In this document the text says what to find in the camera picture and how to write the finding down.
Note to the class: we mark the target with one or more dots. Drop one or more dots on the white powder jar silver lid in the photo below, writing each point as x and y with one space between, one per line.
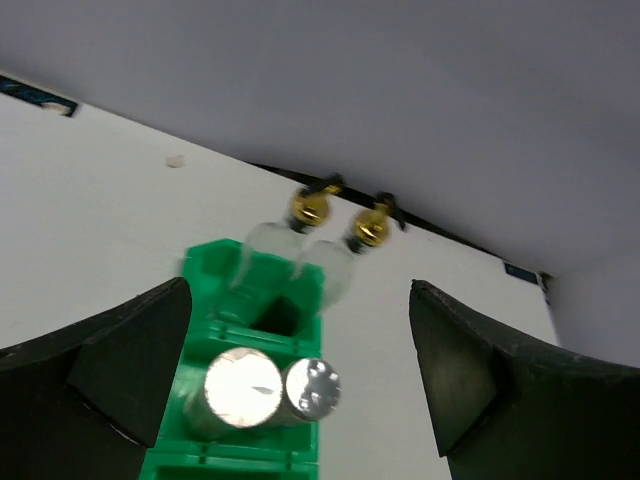
242 388

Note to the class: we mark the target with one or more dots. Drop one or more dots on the table logo sticker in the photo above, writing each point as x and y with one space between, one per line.
38 97
521 273

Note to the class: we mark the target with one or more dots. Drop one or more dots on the green plastic divided bin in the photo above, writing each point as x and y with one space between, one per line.
281 453

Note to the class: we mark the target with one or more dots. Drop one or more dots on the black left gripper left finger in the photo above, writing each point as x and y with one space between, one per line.
87 401

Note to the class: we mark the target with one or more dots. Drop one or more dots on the glass bottle with dark residue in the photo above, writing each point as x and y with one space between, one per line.
324 271

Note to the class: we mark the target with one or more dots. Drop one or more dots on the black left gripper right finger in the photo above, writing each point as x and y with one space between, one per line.
506 405

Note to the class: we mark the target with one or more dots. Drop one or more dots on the right table logo sticker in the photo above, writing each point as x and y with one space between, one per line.
521 273

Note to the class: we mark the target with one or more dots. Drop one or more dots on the clear glass oil bottle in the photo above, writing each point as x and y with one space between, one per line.
268 253

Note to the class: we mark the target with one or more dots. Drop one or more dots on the left table logo sticker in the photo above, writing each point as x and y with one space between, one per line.
38 97

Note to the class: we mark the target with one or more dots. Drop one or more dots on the blue label salt jar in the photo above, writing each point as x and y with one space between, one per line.
311 391

